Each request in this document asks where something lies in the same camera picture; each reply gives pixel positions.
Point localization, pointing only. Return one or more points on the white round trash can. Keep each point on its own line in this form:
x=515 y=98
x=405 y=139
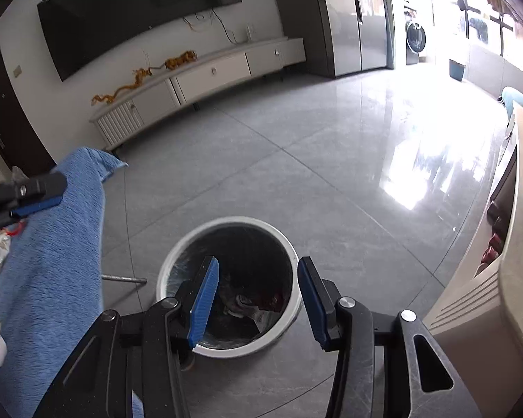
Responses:
x=168 y=270

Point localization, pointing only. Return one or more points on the white wall socket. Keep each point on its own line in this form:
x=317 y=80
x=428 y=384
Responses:
x=249 y=33

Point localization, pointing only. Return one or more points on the black wall television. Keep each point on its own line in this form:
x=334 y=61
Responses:
x=135 y=13

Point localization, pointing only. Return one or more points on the white television cabinet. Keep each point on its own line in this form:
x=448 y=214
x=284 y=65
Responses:
x=209 y=72

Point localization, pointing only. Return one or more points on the front-loading washing machine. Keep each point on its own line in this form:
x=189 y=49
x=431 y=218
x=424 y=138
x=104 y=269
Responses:
x=415 y=37

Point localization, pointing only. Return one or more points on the blue fluffy blanket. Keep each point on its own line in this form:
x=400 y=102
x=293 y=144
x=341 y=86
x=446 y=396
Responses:
x=56 y=270

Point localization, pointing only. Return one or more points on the dark tall cabinet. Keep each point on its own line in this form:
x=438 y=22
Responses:
x=296 y=4

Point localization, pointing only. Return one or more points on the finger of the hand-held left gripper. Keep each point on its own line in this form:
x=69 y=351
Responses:
x=41 y=204

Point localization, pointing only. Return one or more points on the grey refrigerator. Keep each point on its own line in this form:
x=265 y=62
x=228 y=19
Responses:
x=357 y=30

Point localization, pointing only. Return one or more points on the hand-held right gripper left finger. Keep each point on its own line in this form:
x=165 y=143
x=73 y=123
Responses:
x=205 y=300

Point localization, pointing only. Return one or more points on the black bin liner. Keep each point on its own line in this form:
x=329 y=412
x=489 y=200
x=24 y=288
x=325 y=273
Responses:
x=252 y=261

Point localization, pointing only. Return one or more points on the dark red bundle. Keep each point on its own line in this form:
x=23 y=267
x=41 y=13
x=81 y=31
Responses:
x=492 y=250

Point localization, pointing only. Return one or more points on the metal rod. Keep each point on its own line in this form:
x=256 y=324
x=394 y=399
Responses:
x=122 y=278

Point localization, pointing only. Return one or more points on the short golden ornament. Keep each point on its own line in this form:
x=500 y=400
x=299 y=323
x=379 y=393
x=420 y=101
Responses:
x=181 y=60

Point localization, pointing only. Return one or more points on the long golden dragon ornament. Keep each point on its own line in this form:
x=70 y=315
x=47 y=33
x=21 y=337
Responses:
x=139 y=74

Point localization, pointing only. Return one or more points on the hanging dark clothes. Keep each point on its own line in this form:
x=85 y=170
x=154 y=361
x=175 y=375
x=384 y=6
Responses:
x=477 y=26

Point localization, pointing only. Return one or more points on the small blue bin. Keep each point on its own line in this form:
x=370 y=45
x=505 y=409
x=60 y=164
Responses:
x=457 y=71

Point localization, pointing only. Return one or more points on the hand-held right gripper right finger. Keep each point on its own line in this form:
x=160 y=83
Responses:
x=310 y=300

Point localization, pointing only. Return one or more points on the dark brown door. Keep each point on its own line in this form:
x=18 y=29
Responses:
x=8 y=126

